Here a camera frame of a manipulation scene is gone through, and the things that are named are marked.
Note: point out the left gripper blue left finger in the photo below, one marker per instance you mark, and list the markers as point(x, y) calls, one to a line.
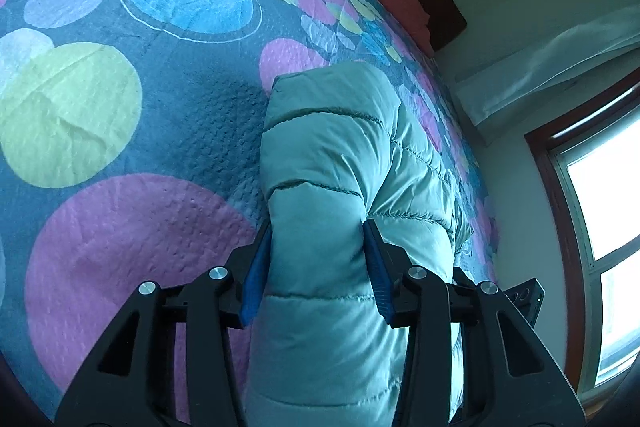
point(128, 377)

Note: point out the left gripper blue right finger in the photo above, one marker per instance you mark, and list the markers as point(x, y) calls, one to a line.
point(472, 358)

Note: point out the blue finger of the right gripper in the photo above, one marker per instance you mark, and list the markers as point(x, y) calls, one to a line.
point(527, 297)

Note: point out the light green puffer jacket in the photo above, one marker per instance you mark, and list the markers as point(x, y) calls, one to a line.
point(342, 145)

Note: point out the pale curtain right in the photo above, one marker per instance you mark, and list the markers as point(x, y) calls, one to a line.
point(543, 65)

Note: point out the colourful circle pattern bedspread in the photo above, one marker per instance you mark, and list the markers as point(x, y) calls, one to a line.
point(130, 133)

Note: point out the right window with frame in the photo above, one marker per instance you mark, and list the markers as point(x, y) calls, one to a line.
point(588, 161)

